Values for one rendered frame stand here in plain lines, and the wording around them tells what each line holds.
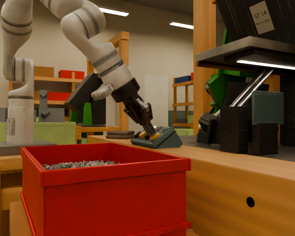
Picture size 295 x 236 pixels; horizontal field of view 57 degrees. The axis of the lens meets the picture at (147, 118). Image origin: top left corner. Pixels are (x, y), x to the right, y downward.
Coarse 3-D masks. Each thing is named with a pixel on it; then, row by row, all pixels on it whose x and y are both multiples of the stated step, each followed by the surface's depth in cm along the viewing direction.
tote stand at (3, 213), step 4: (0, 172) 123; (4, 172) 124; (8, 172) 124; (12, 172) 125; (16, 172) 125; (0, 212) 123; (4, 212) 124; (8, 212) 124; (0, 216) 123; (4, 216) 124; (8, 216) 124; (0, 220) 123; (4, 220) 124; (8, 220) 124; (0, 224) 123; (4, 224) 124; (8, 224) 124; (0, 228) 123; (4, 228) 124; (8, 228) 124; (0, 232) 123; (4, 232) 124; (8, 232) 124
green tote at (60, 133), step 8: (0, 128) 132; (40, 128) 138; (48, 128) 139; (56, 128) 140; (64, 128) 142; (72, 128) 143; (0, 136) 132; (40, 136) 138; (48, 136) 139; (56, 136) 140; (64, 136) 142; (72, 136) 143; (64, 144) 142
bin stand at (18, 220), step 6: (12, 204) 57; (18, 204) 57; (12, 210) 53; (18, 210) 53; (12, 216) 50; (18, 216) 50; (24, 216) 50; (12, 222) 47; (18, 222) 47; (24, 222) 47; (12, 228) 45; (18, 228) 45; (24, 228) 45; (12, 234) 42; (18, 234) 42; (24, 234) 42; (30, 234) 42; (186, 234) 42; (192, 234) 42
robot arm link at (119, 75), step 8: (120, 64) 66; (104, 72) 66; (112, 72) 65; (120, 72) 66; (128, 72) 67; (104, 80) 67; (112, 80) 66; (120, 80) 66; (128, 80) 67; (104, 88) 63; (112, 88) 66; (96, 96) 66; (104, 96) 63
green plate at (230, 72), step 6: (228, 36) 80; (222, 42) 80; (228, 42) 80; (222, 72) 82; (228, 72) 80; (234, 72) 78; (240, 72) 76; (246, 72) 77; (222, 78) 83; (228, 78) 84; (234, 78) 85; (240, 78) 86
